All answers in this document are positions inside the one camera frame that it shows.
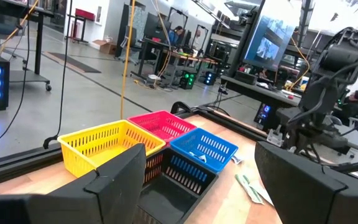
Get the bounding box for black rolling table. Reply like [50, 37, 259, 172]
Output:
[0, 0, 55, 92]

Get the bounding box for white long bandage wrapper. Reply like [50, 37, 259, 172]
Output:
[249, 180, 275, 207]

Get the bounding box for dark office partition panel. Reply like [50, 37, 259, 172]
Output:
[115, 2, 149, 60]

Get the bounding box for blue slotted plastic basket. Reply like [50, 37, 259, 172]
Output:
[169, 127, 239, 174]

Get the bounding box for person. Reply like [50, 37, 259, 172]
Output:
[340, 90, 358, 127]
[167, 26, 185, 47]
[192, 29, 203, 47]

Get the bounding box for black slotted plastic basket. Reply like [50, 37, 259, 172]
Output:
[134, 147, 219, 224]

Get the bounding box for monitor with blue screen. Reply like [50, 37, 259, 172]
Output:
[243, 0, 301, 71]

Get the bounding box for black floor cable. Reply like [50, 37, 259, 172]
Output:
[0, 0, 30, 147]

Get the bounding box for black gantry frame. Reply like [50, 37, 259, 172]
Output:
[167, 6, 189, 32]

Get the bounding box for black hanging cable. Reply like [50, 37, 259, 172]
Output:
[43, 0, 74, 149]

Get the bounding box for yellow slotted plastic basket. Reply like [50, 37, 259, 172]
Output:
[57, 119, 167, 179]

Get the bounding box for red slotted plastic basket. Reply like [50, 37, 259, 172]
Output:
[127, 110, 198, 147]

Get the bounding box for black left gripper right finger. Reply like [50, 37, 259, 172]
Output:
[255, 141, 358, 224]

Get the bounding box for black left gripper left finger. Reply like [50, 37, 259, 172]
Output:
[0, 142, 147, 224]

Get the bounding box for wooden desk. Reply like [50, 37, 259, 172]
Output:
[162, 49, 220, 68]

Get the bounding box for white frame bracket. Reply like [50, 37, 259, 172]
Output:
[265, 124, 285, 147]

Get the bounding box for green striped bandage wrapper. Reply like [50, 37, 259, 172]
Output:
[234, 173, 265, 205]

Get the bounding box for black equipment box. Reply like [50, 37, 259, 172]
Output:
[234, 70, 259, 86]

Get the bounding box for dark floor mat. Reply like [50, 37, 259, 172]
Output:
[42, 52, 102, 74]

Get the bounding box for black desk monitor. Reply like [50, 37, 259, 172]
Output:
[144, 12, 172, 41]

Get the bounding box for computer tower green lights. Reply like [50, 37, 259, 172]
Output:
[178, 70, 198, 90]

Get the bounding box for cardboard box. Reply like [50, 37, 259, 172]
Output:
[92, 39, 118, 56]

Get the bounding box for yellow drop cable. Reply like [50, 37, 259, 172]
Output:
[0, 0, 40, 54]

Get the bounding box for grey desk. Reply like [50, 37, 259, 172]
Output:
[221, 75, 301, 108]

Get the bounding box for white power strip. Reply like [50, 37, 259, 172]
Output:
[146, 73, 163, 85]

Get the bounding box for yellow hanging cord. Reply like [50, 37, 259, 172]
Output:
[119, 0, 136, 121]

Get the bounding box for red cart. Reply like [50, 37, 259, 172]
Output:
[70, 8, 96, 44]

